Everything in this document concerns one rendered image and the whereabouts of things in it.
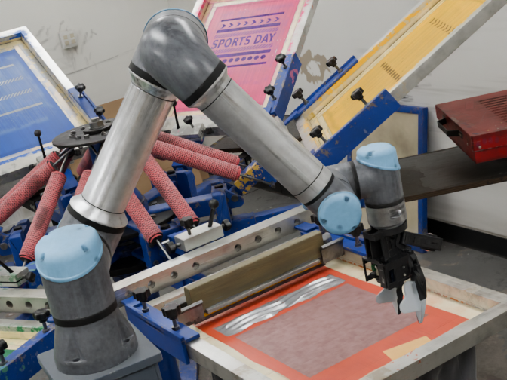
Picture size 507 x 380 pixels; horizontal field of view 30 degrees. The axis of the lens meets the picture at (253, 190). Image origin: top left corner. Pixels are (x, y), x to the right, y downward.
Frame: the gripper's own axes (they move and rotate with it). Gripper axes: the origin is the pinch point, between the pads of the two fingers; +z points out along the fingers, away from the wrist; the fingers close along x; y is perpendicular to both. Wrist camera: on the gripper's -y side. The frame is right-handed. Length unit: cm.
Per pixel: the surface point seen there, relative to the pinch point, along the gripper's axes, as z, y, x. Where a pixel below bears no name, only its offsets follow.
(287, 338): 12.9, 9.8, -34.2
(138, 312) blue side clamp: 7, 30, -68
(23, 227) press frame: 5, 27, -160
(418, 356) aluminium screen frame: 9.4, 0.9, 1.0
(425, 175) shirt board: 13, -84, -90
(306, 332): 12.9, 5.3, -32.7
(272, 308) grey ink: 12, 4, -49
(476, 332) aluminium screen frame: 10.3, -14.3, 2.0
